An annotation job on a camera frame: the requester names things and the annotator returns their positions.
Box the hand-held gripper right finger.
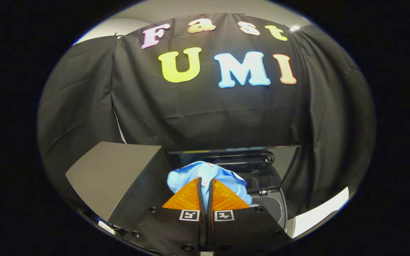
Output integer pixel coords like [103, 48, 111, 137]
[207, 178, 293, 256]

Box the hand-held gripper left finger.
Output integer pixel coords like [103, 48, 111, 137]
[134, 177, 205, 256]

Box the light blue polo shirt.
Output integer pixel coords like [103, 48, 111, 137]
[167, 161, 253, 214]

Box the grey cabinet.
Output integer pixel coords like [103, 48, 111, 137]
[65, 141, 172, 228]

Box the black backdrop cloth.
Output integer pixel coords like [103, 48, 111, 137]
[37, 12, 376, 217]

